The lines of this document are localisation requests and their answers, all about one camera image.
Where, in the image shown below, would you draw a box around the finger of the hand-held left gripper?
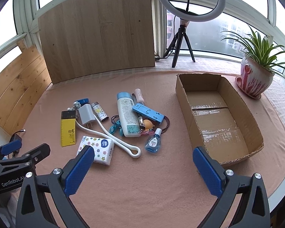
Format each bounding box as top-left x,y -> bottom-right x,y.
0,140 -> 23,158
0,143 -> 51,171

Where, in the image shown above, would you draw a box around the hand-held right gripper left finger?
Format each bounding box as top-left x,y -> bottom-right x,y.
15,145 -> 95,228

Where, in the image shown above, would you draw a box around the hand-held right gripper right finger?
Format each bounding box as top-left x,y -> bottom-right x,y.
192,146 -> 271,228

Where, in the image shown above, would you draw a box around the yellow black paper card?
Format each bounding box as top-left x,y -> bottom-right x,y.
61,110 -> 76,147

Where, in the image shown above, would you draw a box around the cardboard box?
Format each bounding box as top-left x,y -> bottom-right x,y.
175,73 -> 264,167

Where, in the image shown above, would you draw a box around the white lotion bottle blue cap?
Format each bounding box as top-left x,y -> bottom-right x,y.
116,92 -> 142,137

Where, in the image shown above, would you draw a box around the black charger brick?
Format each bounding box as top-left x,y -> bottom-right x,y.
9,134 -> 22,157

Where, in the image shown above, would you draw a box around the star print tissue pack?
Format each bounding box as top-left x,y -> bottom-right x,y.
76,135 -> 115,166

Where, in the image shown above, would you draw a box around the teal plastic item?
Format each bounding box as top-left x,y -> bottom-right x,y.
109,120 -> 124,137

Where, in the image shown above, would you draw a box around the pink felt tablecloth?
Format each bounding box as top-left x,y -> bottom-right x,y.
8,66 -> 285,228

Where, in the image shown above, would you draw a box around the white power adapter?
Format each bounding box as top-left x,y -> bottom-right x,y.
78,104 -> 96,129

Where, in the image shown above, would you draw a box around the white massage roller grey balls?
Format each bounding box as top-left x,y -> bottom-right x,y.
68,101 -> 142,158

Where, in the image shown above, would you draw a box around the patterned lighter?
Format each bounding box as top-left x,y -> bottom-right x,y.
91,102 -> 110,123

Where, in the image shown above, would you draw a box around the small blue liquid bottle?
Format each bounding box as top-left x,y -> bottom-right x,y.
145,128 -> 162,152

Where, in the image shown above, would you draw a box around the orange toy figure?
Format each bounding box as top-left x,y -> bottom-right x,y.
142,119 -> 155,131

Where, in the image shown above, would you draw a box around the black clear pen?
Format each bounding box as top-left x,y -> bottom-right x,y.
132,94 -> 145,130

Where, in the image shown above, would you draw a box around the blue folding phone stand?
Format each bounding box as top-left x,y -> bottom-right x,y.
132,103 -> 165,125

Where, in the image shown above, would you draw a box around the red pot saucer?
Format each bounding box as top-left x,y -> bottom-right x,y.
235,76 -> 262,99

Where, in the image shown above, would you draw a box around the pink cosmetic tube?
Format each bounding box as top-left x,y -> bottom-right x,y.
134,89 -> 145,105

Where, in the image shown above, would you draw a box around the red white flower pot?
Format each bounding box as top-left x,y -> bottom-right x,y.
240,57 -> 275,95

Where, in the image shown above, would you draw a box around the light wooden board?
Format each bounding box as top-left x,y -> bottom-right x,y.
38,0 -> 156,85

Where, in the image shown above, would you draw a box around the green spider plant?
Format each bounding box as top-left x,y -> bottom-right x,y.
220,25 -> 285,88

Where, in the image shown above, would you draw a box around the black tripod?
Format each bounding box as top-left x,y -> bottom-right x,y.
165,20 -> 196,68

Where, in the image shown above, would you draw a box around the pine plank wall panel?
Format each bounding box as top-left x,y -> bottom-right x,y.
0,45 -> 52,136

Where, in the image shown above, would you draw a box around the white window frame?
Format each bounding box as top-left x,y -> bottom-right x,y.
0,0 -> 285,60

